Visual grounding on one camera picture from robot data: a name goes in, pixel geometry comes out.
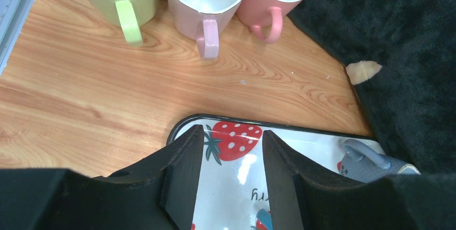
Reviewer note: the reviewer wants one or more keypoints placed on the white strawberry tray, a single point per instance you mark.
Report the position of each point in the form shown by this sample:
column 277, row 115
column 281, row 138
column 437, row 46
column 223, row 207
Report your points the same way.
column 232, row 185

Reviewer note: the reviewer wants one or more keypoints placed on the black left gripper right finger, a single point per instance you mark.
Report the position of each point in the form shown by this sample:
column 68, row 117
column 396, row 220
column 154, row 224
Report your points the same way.
column 305, row 195

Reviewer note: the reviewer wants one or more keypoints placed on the pink octagonal mug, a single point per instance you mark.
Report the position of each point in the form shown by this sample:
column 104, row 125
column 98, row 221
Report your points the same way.
column 203, row 21

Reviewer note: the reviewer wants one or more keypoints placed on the black floral plush blanket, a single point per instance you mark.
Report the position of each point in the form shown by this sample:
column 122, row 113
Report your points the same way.
column 400, row 58

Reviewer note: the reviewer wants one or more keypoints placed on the grey blue dotted mug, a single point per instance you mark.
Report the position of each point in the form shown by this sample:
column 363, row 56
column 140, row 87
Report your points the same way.
column 364, row 164

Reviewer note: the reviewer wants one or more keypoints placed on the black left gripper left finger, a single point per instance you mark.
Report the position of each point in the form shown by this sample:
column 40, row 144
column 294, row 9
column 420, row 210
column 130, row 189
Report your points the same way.
column 157, row 192

